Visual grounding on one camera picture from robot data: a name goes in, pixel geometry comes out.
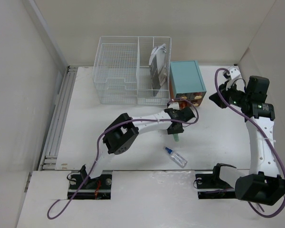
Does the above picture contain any green highlighter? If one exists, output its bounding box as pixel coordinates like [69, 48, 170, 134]
[173, 133, 179, 142]

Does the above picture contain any white wire desk organizer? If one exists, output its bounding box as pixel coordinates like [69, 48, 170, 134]
[92, 36, 171, 106]

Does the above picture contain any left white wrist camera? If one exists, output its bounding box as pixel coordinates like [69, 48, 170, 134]
[167, 102, 180, 110]

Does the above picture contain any aluminium rail frame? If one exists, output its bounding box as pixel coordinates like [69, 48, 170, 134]
[37, 66, 78, 171]

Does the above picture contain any clear bottle blue cap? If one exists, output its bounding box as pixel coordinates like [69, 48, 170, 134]
[164, 147, 187, 168]

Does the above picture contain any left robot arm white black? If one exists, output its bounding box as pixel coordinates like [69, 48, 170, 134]
[80, 107, 199, 189]

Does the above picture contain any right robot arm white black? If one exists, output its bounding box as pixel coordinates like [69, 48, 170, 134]
[209, 76, 285, 206]

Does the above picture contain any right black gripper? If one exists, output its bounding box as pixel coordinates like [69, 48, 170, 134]
[209, 80, 250, 109]

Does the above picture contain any teal orange drawer box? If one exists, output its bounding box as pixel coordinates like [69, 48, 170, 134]
[169, 60, 207, 107]

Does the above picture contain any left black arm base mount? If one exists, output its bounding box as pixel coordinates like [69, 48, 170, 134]
[66, 169, 113, 200]

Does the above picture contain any grey white manual booklet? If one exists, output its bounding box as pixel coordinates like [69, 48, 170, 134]
[149, 44, 167, 97]

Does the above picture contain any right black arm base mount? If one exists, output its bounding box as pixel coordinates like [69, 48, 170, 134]
[193, 163, 236, 200]

